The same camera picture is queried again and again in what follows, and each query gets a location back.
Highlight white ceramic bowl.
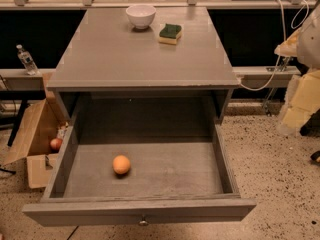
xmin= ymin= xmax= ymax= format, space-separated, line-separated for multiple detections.
xmin=126 ymin=5 xmax=156 ymax=29

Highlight clear plastic water bottle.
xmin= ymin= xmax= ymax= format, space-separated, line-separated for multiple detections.
xmin=16 ymin=44 xmax=38 ymax=75

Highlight orange fruit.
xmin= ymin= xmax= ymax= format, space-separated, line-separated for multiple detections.
xmin=112 ymin=155 xmax=131 ymax=175

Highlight open grey top drawer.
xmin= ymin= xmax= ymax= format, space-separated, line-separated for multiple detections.
xmin=22 ymin=95 xmax=257 ymax=228

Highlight red apple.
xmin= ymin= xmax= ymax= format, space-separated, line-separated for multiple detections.
xmin=50 ymin=138 xmax=62 ymax=151

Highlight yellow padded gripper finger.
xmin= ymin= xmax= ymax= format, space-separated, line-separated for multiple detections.
xmin=277 ymin=69 xmax=320 ymax=136
xmin=274 ymin=28 xmax=300 ymax=57

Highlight round metal drawer knob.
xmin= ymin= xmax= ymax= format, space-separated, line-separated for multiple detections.
xmin=138 ymin=217 xmax=149 ymax=226

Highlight metal railing ledge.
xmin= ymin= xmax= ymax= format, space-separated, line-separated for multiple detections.
xmin=0 ymin=66 xmax=300 ymax=91

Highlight black stand leg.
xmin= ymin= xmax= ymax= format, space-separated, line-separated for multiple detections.
xmin=7 ymin=100 xmax=28 ymax=147

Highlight grey cabinet counter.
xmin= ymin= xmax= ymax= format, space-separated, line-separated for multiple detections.
xmin=48 ymin=7 xmax=238 ymax=122

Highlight open cardboard box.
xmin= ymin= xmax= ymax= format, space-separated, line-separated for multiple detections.
xmin=4 ymin=74 xmax=68 ymax=189

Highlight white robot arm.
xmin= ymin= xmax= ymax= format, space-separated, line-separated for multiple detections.
xmin=274 ymin=5 xmax=320 ymax=135

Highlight green and yellow sponge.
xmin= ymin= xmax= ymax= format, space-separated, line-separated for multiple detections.
xmin=158 ymin=24 xmax=182 ymax=45

